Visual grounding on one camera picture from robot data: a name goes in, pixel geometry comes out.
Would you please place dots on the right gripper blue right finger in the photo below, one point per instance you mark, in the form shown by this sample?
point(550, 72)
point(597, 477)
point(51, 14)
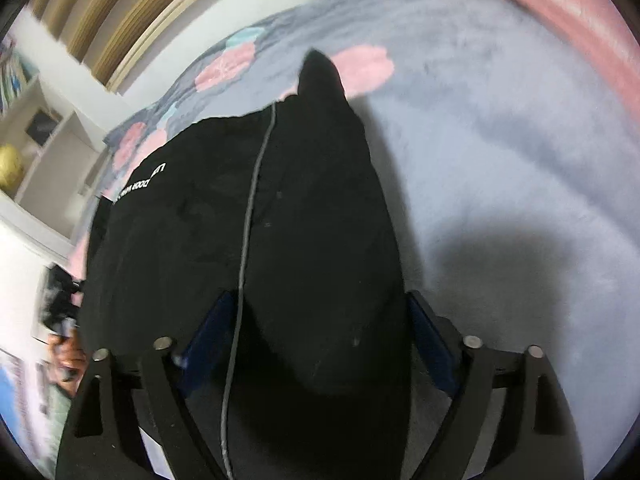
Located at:
point(437, 342)

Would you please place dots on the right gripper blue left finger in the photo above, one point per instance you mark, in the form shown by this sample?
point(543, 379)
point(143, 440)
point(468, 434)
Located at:
point(211, 342)

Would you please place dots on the black garment with white lettering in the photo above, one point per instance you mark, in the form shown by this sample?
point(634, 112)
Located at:
point(283, 207)

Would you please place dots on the person's left hand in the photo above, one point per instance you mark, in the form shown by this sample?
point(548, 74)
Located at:
point(67, 362)

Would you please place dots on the yellow globe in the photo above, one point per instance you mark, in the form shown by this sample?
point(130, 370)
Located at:
point(11, 167)

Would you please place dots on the black box on shelf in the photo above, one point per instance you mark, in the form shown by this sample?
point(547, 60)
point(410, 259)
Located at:
point(42, 126)

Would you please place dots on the grey floral bed blanket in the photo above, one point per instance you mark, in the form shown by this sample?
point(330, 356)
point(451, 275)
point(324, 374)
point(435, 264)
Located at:
point(510, 171)

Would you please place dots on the row of books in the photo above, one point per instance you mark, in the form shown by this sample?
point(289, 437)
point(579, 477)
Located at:
point(16, 73)

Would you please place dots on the brown striped window blind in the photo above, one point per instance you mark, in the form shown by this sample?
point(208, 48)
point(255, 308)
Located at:
point(110, 37)

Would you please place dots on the pink pillow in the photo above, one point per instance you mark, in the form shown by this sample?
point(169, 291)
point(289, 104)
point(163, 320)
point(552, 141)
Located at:
point(599, 32)

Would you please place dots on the colourful wall map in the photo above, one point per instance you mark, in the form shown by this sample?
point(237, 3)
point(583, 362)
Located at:
point(34, 410)

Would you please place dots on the white wall bookshelf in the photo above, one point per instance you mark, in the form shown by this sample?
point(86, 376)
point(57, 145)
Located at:
point(46, 208)

